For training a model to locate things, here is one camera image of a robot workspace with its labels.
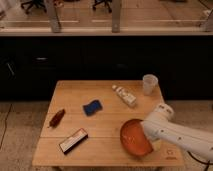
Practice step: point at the orange ceramic bowl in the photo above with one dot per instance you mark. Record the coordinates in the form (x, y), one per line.
(133, 139)

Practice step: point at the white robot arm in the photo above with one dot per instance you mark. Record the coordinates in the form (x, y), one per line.
(158, 125)

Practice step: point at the white tube bottle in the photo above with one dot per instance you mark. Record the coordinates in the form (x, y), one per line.
(125, 95)

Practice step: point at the blue sponge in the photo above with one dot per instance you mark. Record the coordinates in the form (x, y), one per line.
(92, 107)

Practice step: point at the clear plastic cup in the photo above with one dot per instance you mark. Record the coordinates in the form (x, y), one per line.
(150, 81)

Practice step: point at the wooden table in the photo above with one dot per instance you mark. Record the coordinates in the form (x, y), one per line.
(103, 147)

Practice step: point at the brown sausage toy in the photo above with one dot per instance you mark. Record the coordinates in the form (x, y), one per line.
(56, 118)

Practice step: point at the dark cabinet counter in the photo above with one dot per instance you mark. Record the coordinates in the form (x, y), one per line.
(31, 65)

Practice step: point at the black office chair left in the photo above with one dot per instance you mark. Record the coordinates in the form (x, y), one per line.
(31, 3)

